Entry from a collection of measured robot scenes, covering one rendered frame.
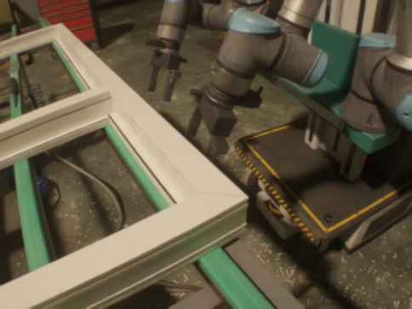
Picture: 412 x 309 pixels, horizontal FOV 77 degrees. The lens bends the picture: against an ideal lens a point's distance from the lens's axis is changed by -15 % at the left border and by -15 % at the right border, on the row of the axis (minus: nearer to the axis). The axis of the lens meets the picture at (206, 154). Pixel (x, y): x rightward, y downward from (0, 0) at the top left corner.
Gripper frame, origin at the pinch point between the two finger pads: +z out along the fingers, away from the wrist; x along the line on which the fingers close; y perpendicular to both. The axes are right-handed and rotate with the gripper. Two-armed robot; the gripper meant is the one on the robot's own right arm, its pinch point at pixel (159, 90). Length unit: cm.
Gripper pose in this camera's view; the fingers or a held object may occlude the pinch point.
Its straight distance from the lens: 102.8
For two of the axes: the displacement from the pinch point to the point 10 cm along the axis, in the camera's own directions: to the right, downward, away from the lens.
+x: -5.3, -4.0, 7.4
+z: -2.3, 9.1, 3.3
